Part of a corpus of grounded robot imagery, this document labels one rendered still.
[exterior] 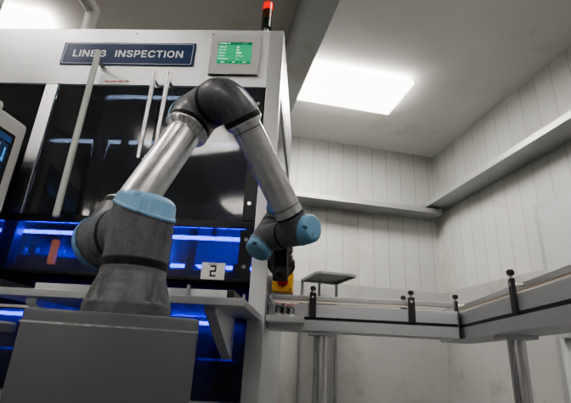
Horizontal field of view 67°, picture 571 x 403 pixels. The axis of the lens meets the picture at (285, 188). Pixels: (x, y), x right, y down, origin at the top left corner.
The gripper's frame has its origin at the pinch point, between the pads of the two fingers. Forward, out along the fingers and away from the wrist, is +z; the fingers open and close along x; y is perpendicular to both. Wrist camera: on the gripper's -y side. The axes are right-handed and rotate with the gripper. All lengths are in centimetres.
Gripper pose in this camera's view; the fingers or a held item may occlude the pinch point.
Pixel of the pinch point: (281, 279)
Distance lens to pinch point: 151.1
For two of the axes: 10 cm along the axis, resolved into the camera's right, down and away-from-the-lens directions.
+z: 0.2, 7.3, 6.8
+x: -10.0, -0.3, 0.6
